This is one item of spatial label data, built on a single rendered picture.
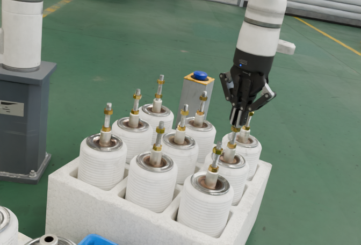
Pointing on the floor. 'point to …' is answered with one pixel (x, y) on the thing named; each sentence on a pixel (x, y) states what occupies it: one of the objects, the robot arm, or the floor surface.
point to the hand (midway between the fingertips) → (238, 116)
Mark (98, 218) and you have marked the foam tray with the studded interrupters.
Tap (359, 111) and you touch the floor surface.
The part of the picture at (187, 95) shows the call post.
